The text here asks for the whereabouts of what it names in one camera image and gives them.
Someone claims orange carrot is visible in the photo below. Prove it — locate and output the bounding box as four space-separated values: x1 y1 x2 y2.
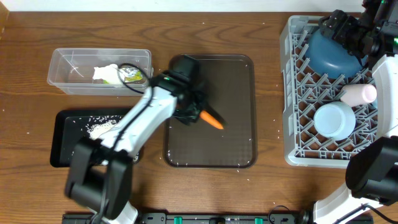
200 111 224 129

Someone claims dark blue plate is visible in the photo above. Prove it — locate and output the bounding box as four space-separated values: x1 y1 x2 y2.
305 29 363 79

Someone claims pink cup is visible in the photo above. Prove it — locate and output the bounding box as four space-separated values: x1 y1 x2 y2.
340 84 377 107

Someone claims foil wrapper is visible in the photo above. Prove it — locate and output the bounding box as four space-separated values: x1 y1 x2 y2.
119 67 143 83

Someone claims white napkin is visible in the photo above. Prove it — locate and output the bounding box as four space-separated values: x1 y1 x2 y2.
93 64 122 85

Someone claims light blue bowl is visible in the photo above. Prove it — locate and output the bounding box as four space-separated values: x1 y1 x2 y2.
313 101 356 141

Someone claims pile of white rice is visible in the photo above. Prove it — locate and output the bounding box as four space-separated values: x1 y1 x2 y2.
73 116 139 164

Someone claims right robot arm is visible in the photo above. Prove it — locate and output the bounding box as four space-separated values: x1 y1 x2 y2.
308 0 397 224

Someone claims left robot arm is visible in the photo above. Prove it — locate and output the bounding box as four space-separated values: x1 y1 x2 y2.
65 69 206 223

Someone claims black waste tray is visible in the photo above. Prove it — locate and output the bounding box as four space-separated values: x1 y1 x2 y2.
50 108 129 168

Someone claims dark brown serving tray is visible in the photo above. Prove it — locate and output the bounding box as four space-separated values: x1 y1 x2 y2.
163 54 257 169

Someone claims clear plastic bin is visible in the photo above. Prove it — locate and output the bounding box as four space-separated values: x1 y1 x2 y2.
47 48 153 96

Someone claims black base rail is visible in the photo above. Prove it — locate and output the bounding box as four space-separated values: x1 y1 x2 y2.
62 211 312 224

